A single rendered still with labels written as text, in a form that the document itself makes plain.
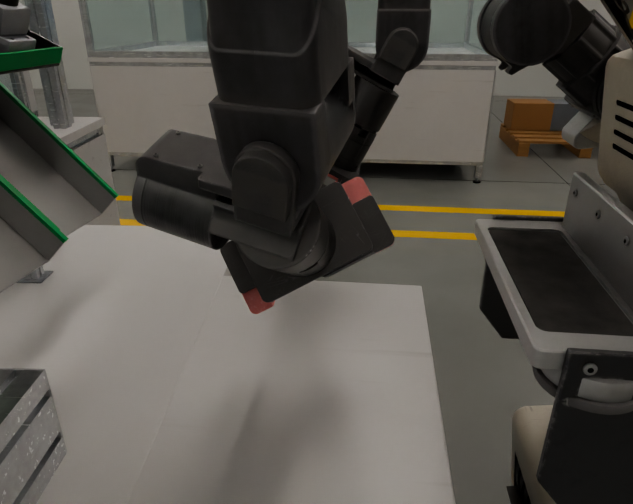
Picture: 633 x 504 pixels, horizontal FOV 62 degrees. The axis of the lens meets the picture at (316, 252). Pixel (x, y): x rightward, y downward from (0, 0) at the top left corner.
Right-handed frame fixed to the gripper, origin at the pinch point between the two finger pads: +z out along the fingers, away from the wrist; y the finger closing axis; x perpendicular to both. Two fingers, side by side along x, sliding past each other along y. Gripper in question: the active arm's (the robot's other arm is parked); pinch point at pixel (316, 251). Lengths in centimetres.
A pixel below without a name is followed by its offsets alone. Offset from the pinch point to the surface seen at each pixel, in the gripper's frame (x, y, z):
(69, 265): -21, 40, 30
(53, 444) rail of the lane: 5.5, 29.9, -4.7
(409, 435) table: 20.6, 0.2, 3.7
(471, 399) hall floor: 52, -15, 143
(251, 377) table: 8.4, 14.1, 9.4
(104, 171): -87, 71, 140
